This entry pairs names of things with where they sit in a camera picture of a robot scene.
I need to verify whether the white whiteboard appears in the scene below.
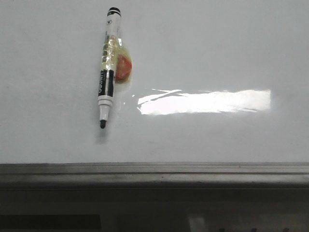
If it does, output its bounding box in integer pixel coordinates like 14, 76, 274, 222
0, 0, 309, 163

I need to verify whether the grey aluminium whiteboard frame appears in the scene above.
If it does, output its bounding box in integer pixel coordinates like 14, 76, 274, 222
0, 162, 309, 190

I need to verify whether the black white whiteboard marker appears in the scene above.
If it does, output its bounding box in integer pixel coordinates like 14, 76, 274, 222
98, 7, 121, 129

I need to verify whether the red magnet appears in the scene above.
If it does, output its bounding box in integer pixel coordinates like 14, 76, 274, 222
115, 38, 133, 84

